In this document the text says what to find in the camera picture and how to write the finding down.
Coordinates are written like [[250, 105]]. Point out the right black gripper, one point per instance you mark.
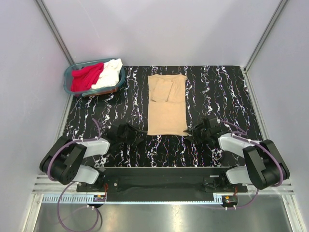
[[195, 130]]

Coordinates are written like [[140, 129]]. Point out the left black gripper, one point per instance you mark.
[[134, 132]]

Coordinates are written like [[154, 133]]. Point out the tan polo shirt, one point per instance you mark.
[[167, 105]]

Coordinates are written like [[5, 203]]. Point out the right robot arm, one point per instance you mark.
[[264, 165]]

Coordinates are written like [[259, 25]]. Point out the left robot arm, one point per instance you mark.
[[64, 161]]

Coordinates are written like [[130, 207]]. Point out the white shirt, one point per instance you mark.
[[110, 74]]

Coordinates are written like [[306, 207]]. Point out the red shirt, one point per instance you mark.
[[84, 78]]

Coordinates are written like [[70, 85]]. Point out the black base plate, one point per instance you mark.
[[171, 181]]

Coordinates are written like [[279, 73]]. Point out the aluminium rail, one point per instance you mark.
[[45, 186]]

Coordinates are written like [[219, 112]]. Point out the white slotted cable duct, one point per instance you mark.
[[205, 199]]

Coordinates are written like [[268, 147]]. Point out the right aluminium frame post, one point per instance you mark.
[[271, 24]]

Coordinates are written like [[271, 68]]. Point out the aluminium frame post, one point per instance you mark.
[[271, 24], [54, 30]]

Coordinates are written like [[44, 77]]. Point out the left aluminium frame post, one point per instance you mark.
[[54, 30]]

